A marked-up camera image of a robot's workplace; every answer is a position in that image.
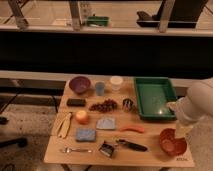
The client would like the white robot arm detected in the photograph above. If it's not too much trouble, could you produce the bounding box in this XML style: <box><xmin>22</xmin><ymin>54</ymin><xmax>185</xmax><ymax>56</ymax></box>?
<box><xmin>166</xmin><ymin>77</ymin><xmax>213</xmax><ymax>138</ymax></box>

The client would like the white cup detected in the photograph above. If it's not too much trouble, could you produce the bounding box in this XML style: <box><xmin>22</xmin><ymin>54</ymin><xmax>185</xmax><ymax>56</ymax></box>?
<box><xmin>110</xmin><ymin>76</ymin><xmax>123</xmax><ymax>90</ymax></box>

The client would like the orange carrot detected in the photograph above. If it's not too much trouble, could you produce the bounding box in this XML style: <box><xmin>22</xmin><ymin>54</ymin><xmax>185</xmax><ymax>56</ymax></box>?
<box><xmin>119</xmin><ymin>126</ymin><xmax>145</xmax><ymax>133</ymax></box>

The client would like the black rectangular block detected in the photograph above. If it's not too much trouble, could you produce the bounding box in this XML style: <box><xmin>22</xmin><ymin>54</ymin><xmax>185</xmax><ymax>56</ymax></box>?
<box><xmin>67</xmin><ymin>99</ymin><xmax>86</xmax><ymax>107</ymax></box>

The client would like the black handled can opener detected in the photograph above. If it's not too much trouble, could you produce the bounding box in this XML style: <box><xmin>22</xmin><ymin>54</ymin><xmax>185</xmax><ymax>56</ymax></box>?
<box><xmin>116</xmin><ymin>139</ymin><xmax>148</xmax><ymax>152</ymax></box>

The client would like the bunch of dark grapes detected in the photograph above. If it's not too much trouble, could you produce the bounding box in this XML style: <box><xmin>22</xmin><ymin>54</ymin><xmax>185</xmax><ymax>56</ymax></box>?
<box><xmin>89</xmin><ymin>99</ymin><xmax>118</xmax><ymax>113</ymax></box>

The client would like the grey blue cloth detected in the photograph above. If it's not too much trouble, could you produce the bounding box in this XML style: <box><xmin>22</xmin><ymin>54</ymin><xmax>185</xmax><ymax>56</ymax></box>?
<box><xmin>96</xmin><ymin>118</ymin><xmax>116</xmax><ymax>130</ymax></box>

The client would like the small metal cup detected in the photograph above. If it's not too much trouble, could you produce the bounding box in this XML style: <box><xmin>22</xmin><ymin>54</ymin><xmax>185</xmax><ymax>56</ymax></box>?
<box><xmin>122</xmin><ymin>98</ymin><xmax>134</xmax><ymax>112</ymax></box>

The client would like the black object on shelf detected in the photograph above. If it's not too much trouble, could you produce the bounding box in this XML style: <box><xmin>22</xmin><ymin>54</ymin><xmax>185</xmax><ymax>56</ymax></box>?
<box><xmin>136</xmin><ymin>0</ymin><xmax>209</xmax><ymax>28</ymax></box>

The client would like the red bowl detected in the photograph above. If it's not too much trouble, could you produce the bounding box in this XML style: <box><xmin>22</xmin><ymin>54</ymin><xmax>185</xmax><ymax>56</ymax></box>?
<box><xmin>159</xmin><ymin>128</ymin><xmax>187</xmax><ymax>157</ymax></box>

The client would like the green object on shelf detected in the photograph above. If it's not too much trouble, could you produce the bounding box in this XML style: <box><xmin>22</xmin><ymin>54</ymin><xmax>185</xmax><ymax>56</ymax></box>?
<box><xmin>86</xmin><ymin>16</ymin><xmax>109</xmax><ymax>26</ymax></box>

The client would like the black binder clip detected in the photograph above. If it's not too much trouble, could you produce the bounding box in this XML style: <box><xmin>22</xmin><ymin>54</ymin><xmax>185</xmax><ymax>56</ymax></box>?
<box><xmin>99</xmin><ymin>142</ymin><xmax>115</xmax><ymax>158</ymax></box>

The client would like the banana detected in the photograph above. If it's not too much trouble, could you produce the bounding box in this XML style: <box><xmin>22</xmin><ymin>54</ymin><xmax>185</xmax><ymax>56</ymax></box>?
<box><xmin>56</xmin><ymin>113</ymin><xmax>72</xmax><ymax>138</ymax></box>

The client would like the green plastic tray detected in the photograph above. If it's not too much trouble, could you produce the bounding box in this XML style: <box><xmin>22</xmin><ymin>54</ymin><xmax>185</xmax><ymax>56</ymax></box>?
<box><xmin>134</xmin><ymin>77</ymin><xmax>177</xmax><ymax>121</ymax></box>

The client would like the blue sponge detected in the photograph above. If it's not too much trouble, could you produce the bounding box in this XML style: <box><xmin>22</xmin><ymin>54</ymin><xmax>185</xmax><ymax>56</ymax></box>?
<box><xmin>76</xmin><ymin>128</ymin><xmax>96</xmax><ymax>142</ymax></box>

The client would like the blue cup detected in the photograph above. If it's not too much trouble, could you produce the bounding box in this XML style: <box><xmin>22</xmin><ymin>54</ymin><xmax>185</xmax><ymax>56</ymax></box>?
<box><xmin>95</xmin><ymin>82</ymin><xmax>105</xmax><ymax>96</ymax></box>

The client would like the purple bowl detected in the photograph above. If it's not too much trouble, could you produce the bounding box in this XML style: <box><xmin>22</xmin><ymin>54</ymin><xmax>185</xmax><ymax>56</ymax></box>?
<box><xmin>69</xmin><ymin>76</ymin><xmax>91</xmax><ymax>94</ymax></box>

